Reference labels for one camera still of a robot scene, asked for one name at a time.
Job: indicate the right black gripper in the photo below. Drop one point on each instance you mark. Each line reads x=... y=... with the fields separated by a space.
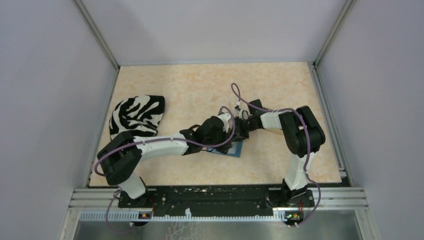
x=246 y=135

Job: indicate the blue card holder wallet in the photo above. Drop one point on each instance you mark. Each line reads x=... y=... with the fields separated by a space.
x=235 y=150

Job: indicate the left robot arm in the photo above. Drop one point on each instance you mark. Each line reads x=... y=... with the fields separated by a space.
x=118 y=160

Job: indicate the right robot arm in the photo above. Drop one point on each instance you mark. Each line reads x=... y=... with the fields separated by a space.
x=304 y=137

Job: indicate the zebra striped cloth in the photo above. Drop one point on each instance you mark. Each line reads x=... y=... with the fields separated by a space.
x=139 y=115

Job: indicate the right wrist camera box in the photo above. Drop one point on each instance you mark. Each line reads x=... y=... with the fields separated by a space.
x=241 y=113

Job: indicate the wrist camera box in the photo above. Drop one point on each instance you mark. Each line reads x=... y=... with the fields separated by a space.
x=227 y=121
x=241 y=113

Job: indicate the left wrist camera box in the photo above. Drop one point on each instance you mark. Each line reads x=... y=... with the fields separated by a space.
x=227 y=121

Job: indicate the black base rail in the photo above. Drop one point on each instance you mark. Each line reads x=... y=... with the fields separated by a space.
x=222 y=201

